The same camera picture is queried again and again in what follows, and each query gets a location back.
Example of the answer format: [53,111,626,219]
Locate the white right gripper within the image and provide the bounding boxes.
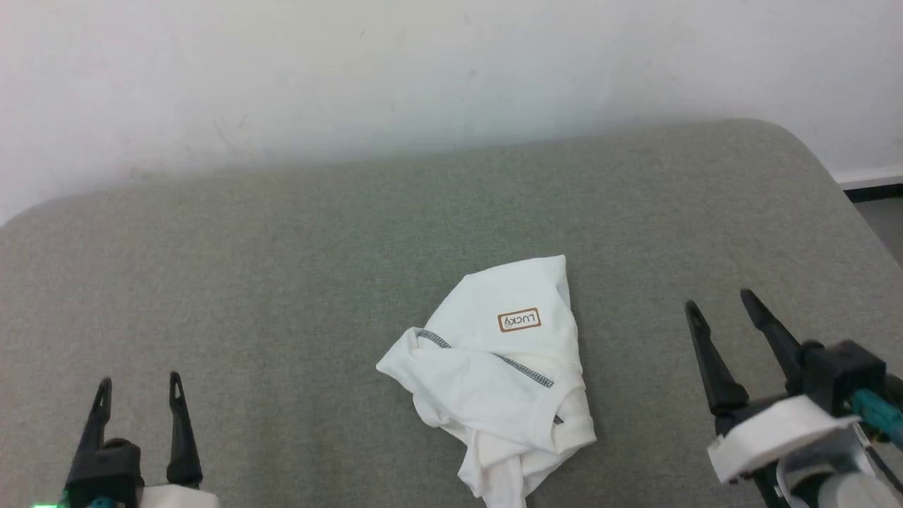
[684,289,862,485]

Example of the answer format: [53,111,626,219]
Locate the white t-shirt grey stitching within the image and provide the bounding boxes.
[376,255,598,508]

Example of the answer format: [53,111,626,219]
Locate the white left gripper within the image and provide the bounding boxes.
[78,372,222,508]

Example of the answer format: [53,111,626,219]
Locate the grey fabric sofa cushion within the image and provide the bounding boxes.
[0,119,903,508]

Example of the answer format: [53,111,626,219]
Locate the black and white baseboard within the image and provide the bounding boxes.
[835,168,903,203]

